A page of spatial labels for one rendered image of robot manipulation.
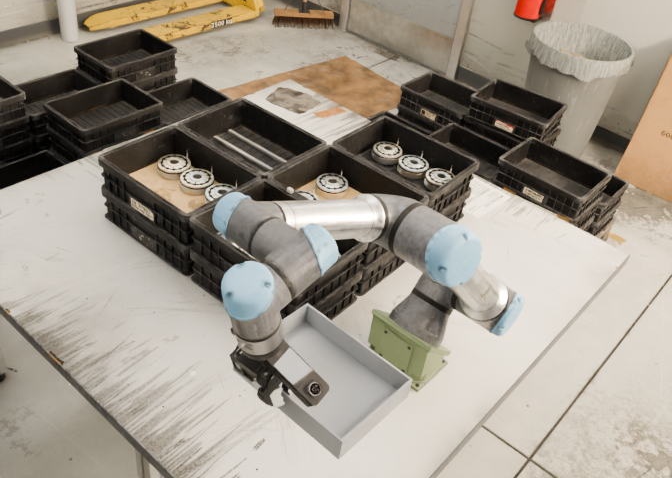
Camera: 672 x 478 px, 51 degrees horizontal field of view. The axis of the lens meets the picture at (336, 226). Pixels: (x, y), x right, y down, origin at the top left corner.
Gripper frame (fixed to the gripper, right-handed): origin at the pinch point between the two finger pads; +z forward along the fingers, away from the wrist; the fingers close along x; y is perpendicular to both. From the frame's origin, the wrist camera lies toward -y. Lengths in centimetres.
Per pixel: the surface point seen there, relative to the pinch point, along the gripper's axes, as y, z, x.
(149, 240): 84, 44, -28
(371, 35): 223, 202, -323
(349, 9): 247, 191, -329
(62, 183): 130, 49, -29
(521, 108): 60, 129, -232
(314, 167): 63, 45, -80
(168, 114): 185, 106, -110
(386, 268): 26, 56, -67
